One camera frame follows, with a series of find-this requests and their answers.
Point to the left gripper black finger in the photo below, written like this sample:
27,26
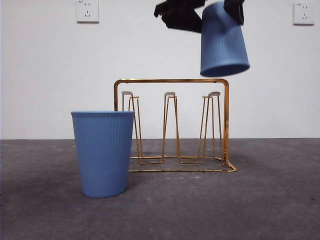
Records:
237,10
180,17

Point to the white wall socket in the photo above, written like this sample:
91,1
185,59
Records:
304,13
87,11

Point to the blue ribbed cup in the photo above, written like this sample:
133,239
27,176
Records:
222,47
103,155

